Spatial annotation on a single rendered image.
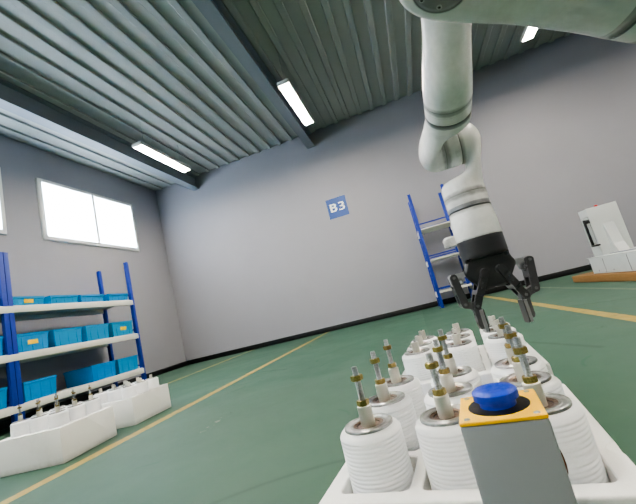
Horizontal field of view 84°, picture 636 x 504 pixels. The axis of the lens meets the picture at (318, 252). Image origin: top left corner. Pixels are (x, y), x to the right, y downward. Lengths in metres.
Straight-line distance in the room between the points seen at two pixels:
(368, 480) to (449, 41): 0.60
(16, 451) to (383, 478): 2.30
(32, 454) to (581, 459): 2.45
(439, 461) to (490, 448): 0.20
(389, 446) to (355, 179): 6.69
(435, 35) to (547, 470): 0.49
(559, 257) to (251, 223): 5.68
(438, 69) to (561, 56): 7.68
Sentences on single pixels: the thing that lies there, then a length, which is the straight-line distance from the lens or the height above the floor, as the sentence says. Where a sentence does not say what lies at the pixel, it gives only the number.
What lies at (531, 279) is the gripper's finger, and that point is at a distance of 0.68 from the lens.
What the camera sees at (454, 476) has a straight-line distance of 0.57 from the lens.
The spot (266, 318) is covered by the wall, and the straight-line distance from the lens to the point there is 7.36.
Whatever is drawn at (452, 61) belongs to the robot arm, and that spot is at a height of 0.71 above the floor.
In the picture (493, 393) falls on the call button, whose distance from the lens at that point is 0.38.
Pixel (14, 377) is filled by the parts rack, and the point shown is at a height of 0.54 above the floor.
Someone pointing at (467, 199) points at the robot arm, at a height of 0.56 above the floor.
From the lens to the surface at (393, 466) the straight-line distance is 0.59.
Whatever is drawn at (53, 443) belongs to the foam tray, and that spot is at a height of 0.11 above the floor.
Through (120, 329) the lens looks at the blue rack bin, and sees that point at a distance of 6.15.
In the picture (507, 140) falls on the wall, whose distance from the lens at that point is 7.39.
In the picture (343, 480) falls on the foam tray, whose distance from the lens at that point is 0.65.
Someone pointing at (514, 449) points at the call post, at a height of 0.29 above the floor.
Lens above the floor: 0.44
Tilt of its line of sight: 9 degrees up
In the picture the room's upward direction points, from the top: 14 degrees counter-clockwise
